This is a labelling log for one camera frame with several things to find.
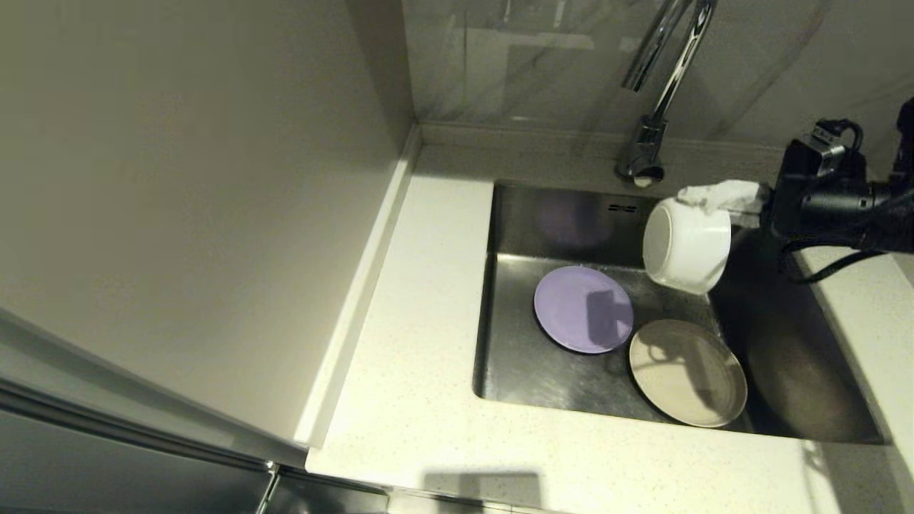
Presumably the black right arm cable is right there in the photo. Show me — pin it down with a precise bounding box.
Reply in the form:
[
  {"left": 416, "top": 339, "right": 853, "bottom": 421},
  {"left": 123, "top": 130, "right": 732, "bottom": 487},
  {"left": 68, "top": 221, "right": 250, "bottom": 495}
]
[{"left": 780, "top": 239, "right": 890, "bottom": 285}]

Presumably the beige tall cabinet panel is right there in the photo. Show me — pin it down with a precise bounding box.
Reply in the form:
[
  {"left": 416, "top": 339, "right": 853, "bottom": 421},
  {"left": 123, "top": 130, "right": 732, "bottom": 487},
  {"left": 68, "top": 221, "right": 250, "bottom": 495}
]
[{"left": 0, "top": 0, "right": 416, "bottom": 452}]

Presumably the grey glossy cabinet door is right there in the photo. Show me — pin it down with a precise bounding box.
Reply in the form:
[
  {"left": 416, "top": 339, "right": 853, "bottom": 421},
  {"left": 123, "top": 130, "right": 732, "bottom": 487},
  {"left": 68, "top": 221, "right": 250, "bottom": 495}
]
[{"left": 0, "top": 314, "right": 309, "bottom": 514}]

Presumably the chrome cabinet handle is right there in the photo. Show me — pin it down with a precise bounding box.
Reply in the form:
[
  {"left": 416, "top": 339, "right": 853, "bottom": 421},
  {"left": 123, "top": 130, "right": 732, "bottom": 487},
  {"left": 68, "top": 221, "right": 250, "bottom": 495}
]
[{"left": 254, "top": 461, "right": 281, "bottom": 514}]

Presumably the beige plate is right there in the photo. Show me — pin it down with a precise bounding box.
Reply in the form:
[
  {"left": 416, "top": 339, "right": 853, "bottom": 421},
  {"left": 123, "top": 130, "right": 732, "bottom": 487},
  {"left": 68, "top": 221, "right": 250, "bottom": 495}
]
[{"left": 629, "top": 318, "right": 748, "bottom": 428}]

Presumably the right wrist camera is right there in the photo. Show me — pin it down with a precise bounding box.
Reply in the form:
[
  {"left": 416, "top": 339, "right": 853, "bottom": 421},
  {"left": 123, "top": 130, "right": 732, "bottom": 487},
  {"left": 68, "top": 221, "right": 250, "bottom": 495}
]
[{"left": 800, "top": 119, "right": 868, "bottom": 179}]

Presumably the purple plate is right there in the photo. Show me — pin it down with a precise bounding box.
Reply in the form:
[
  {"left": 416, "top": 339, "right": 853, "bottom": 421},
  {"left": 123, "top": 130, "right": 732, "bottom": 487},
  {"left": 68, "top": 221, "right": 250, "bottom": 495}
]
[{"left": 534, "top": 266, "right": 635, "bottom": 355}]

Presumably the chrome gooseneck faucet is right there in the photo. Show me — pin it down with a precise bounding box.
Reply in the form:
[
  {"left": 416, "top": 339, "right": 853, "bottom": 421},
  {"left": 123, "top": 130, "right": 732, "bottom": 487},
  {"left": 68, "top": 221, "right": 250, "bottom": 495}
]
[{"left": 616, "top": 0, "right": 718, "bottom": 189}]

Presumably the stainless steel sink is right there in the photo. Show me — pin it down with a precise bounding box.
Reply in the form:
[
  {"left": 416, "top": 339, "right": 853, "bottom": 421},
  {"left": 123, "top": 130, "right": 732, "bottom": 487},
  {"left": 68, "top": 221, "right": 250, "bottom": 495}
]
[{"left": 471, "top": 178, "right": 890, "bottom": 445}]

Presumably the under-counter cabinet front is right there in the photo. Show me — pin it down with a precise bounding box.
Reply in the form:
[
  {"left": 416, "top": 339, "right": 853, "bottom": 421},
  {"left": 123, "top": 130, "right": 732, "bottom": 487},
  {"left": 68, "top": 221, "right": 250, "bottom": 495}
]
[{"left": 266, "top": 468, "right": 392, "bottom": 514}]

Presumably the white bowl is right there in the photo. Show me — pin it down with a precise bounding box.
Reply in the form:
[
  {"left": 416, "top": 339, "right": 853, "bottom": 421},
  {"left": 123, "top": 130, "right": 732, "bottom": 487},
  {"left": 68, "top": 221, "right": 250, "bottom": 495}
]
[{"left": 642, "top": 197, "right": 733, "bottom": 296}]

